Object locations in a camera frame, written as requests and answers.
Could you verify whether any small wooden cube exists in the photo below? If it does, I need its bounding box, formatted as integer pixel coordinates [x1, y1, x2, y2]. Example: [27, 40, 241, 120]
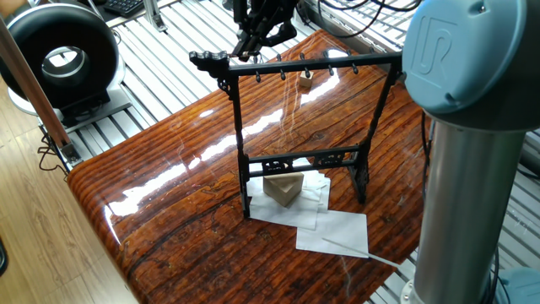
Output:
[297, 73, 316, 92]

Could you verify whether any black round duct fan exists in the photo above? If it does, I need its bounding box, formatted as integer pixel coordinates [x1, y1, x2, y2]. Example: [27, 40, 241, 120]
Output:
[0, 3, 126, 120]

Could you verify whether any black keyboard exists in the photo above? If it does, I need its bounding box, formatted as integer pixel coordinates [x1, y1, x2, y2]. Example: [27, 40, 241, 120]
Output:
[105, 0, 152, 19]

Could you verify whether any brown wooden pole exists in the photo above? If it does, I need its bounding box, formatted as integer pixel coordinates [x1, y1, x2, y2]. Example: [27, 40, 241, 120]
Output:
[0, 15, 73, 158]

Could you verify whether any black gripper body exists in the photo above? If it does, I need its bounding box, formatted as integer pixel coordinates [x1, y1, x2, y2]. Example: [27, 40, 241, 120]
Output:
[231, 0, 298, 38]

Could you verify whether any black metal pen rack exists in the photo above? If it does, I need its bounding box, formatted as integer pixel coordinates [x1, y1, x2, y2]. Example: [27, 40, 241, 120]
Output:
[187, 30, 406, 222]

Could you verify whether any large wooden block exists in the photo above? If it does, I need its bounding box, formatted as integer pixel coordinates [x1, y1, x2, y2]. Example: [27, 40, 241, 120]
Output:
[262, 171, 305, 209]

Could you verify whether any white paper sheet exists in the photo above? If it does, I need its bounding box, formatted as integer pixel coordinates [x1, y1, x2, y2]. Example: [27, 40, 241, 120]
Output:
[244, 167, 315, 225]
[277, 169, 332, 230]
[294, 209, 371, 259]

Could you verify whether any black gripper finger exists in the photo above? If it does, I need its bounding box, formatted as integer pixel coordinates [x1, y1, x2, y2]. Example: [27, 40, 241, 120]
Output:
[233, 22, 264, 62]
[251, 20, 298, 53]

